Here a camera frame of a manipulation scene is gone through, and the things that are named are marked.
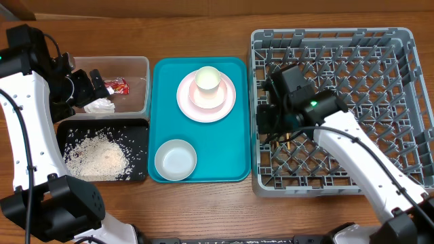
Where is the red foil wrapper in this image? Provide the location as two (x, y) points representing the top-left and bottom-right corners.
(104, 77), (130, 95)

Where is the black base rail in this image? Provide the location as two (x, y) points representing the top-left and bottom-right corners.
(150, 235), (334, 244)

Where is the large white plate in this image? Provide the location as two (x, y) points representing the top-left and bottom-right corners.
(176, 71), (237, 123)

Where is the white cup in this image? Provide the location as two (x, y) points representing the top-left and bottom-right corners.
(195, 66), (221, 93)

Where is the black plastic tray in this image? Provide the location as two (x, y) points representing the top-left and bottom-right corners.
(56, 118), (150, 183)

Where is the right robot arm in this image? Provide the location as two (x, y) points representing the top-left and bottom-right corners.
(256, 64), (433, 243)

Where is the cardboard backdrop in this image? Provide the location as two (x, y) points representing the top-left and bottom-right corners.
(1, 0), (433, 20)

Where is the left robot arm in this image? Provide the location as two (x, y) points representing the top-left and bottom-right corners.
(1, 24), (146, 243)

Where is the white rice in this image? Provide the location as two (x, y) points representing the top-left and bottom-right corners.
(62, 127), (149, 182)

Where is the grey dishwasher rack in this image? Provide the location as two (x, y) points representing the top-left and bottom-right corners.
(249, 28), (433, 197)

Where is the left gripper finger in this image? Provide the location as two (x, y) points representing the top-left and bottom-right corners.
(90, 69), (110, 99)
(71, 69), (96, 108)

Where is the teal serving tray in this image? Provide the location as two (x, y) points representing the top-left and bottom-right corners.
(148, 57), (251, 183)

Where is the white napkin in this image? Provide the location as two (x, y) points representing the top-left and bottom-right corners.
(84, 98), (115, 113)

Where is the white bowl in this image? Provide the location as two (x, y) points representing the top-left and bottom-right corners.
(155, 139), (197, 181)

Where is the clear plastic bin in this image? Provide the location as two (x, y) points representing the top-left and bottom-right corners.
(71, 56), (152, 119)

